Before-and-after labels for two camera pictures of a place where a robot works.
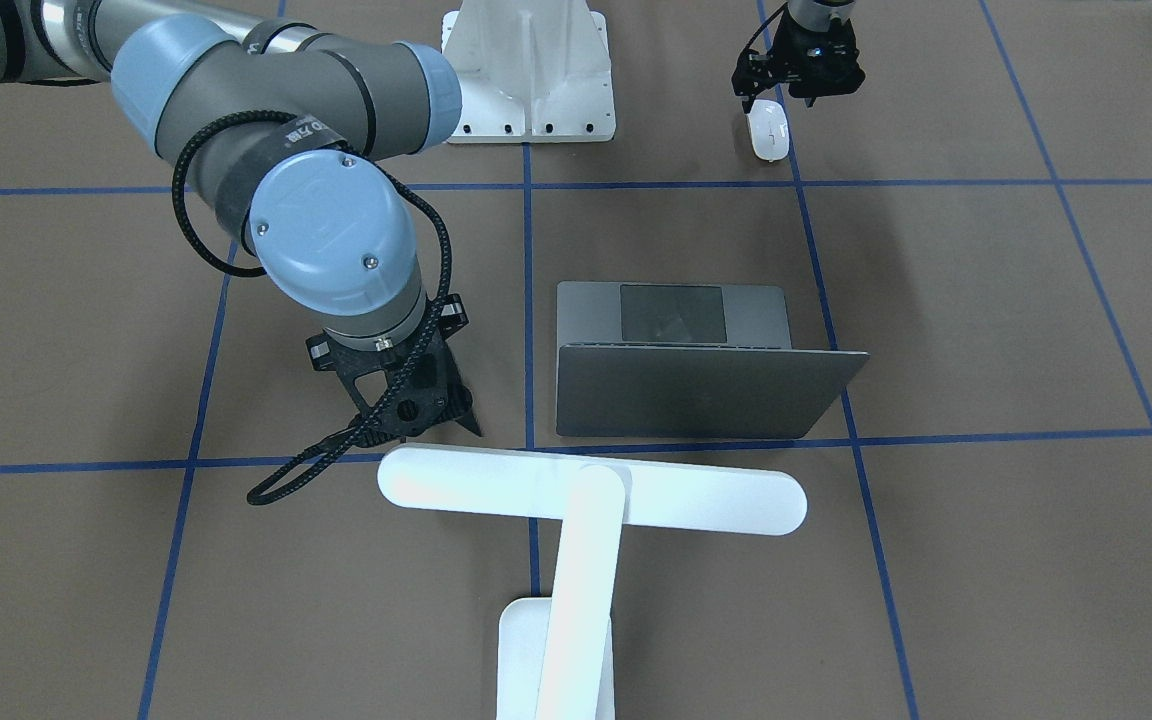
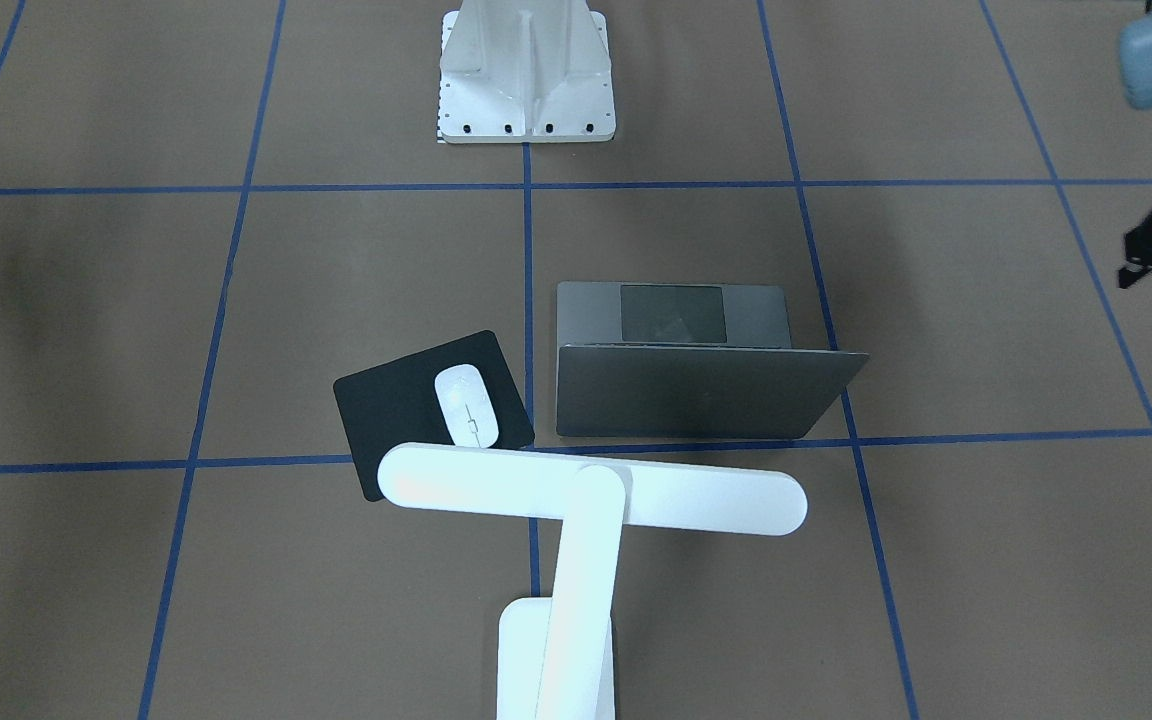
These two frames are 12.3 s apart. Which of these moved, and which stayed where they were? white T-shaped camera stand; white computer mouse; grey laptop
Moved: white computer mouse
Stayed: grey laptop; white T-shaped camera stand
